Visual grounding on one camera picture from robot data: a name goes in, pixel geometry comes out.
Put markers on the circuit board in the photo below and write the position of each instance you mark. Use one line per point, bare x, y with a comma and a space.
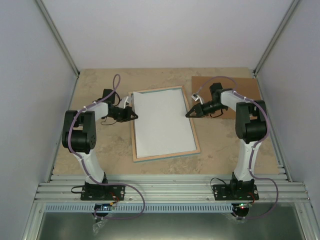
105, 207
243, 205

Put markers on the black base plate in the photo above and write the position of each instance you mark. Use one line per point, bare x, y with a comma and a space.
224, 192
94, 192

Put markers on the left circuit board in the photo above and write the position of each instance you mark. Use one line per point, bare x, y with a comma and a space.
105, 207

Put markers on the aluminium corner post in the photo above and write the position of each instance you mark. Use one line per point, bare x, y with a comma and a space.
53, 28
276, 36

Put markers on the left aluminium corner post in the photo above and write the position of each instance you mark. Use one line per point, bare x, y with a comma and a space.
53, 28

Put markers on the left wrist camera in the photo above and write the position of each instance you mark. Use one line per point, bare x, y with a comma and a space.
126, 101

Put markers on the cat and books photo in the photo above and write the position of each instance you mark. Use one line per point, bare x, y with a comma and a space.
162, 125

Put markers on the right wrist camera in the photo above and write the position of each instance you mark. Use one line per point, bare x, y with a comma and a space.
197, 98

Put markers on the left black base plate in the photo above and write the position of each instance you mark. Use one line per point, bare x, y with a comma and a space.
94, 192

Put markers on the aluminium rail beam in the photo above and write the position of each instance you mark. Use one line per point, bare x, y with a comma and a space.
173, 188

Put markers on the clear plastic bag scrap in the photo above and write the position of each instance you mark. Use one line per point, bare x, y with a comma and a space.
98, 225

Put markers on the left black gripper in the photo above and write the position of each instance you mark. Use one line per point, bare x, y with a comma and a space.
129, 112

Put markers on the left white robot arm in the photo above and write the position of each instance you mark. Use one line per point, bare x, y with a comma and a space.
79, 136

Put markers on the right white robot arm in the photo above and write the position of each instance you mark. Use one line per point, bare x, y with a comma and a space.
251, 128

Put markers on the right circuit board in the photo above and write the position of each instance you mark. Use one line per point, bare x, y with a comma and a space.
243, 205

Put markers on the wooden teal picture frame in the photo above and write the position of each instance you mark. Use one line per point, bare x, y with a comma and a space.
197, 147

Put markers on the right aluminium corner post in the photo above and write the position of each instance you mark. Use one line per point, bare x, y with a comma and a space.
276, 36

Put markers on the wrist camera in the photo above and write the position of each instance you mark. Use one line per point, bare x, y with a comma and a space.
126, 101
197, 98

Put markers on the grey slotted cable duct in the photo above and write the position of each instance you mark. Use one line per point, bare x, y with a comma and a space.
136, 208

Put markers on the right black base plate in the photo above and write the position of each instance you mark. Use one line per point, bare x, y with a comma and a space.
224, 192

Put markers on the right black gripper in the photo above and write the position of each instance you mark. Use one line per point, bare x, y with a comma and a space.
199, 109

